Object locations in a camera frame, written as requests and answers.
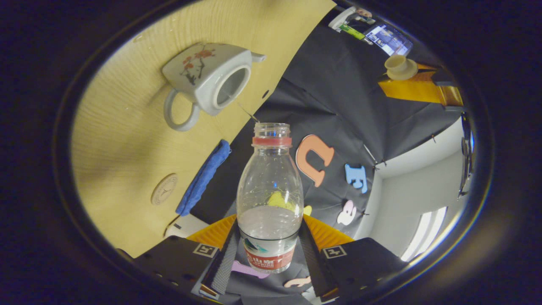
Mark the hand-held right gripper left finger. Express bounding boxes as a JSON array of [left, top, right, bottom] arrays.
[[133, 214, 240, 297]]

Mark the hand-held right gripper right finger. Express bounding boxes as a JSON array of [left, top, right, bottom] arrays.
[[299, 214, 409, 303]]

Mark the clear plastic water bottle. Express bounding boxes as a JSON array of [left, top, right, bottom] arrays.
[[236, 123, 304, 274]]

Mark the white floral teacup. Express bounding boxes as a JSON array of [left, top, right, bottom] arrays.
[[163, 42, 266, 132]]

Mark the white toaster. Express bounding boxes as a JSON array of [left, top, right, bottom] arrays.
[[164, 213, 210, 238]]

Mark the computer monitor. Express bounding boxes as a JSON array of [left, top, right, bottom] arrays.
[[365, 24, 413, 56]]

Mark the ceiling light panel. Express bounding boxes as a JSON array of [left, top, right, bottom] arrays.
[[400, 207, 448, 261]]

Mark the black backdrop cloth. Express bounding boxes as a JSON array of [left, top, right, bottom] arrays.
[[191, 4, 466, 305]]

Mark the blue towel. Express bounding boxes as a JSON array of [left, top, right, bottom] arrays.
[[176, 140, 231, 216]]

